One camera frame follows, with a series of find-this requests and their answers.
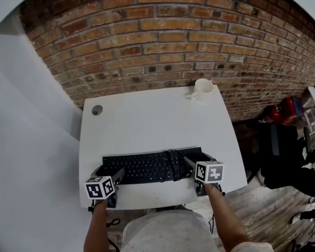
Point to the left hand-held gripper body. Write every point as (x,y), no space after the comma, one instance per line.
(99,189)

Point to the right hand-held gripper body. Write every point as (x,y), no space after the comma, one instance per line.
(209,172)

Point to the black keyboard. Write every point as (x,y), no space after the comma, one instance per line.
(141,167)

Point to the person's left forearm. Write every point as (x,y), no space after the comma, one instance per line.
(94,227)

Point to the person's right forearm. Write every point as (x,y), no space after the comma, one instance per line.
(225,216)

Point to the person's white shoe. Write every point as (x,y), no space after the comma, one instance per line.
(151,211)

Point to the white mug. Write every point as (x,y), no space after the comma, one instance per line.
(203,92)

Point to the person's grey shirt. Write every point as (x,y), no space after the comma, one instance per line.
(168,232)

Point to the black office chair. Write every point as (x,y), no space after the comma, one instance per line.
(286,153)

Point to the red fire extinguisher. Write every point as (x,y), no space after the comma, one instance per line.
(288,111)

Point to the white metal rack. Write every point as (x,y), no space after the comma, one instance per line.
(307,121)

